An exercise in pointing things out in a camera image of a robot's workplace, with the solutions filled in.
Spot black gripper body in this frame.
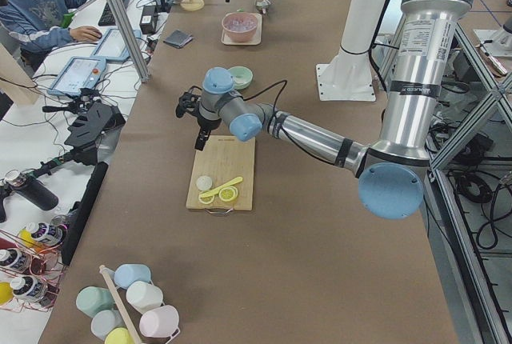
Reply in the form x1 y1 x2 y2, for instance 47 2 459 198
175 91 221 133

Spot metal ice scoop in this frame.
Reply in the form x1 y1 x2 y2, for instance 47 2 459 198
254 0 271 15

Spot pile of clear ice cubes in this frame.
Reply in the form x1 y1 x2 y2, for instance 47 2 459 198
223 15 258 33

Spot pink bowl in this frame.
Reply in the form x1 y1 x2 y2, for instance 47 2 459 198
222 12 258 42

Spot mint green bowl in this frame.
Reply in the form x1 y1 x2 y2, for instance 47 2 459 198
228 66 253 90

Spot wooden cutting board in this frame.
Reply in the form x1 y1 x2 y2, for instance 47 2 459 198
186 135 255 211

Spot white round lemon half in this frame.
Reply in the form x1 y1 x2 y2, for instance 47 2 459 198
195 175 213 191

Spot yellow plastic knife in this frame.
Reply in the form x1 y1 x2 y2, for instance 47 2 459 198
198 176 243 198

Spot cream plastic tray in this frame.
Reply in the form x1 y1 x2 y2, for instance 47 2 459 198
221 13 262 46

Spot grey folded cloth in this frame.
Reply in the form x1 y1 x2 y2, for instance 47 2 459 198
163 30 194 49

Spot black power adapter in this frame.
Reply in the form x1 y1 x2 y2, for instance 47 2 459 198
139 5 158 34

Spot blue teach pendant far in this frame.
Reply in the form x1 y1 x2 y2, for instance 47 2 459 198
90 28 130 63

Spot blue teach pendant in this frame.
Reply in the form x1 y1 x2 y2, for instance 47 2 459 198
47 57 106 97
90 28 130 63

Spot blue teach pendant near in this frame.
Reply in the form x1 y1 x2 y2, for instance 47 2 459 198
47 57 106 97

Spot black keyboard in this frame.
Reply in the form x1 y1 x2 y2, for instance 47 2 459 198
98 0 133 27

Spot black bar stand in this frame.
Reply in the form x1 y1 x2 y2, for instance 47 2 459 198
61 162 109 266

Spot light blue cup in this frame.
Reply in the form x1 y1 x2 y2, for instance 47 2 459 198
114 263 152 290

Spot white cup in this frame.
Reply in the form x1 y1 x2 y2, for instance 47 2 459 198
126 281 163 314

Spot black water bottle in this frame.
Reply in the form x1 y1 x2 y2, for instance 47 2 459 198
5 170 58 211

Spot seated person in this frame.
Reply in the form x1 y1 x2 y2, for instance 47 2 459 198
1 0 102 70

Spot pink cup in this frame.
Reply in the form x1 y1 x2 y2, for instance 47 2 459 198
139 305 180 338

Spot mint green cup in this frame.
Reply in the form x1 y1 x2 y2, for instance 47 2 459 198
75 286 114 318

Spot grey blue cup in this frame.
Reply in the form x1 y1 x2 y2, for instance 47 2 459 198
90 310 125 340

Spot yellow cup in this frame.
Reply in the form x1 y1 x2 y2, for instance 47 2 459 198
104 327 134 344

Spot aluminium frame post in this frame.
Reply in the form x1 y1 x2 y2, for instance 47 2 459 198
107 0 150 83

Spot copper wire bottle basket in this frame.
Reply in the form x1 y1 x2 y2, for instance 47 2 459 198
1 222 67 313

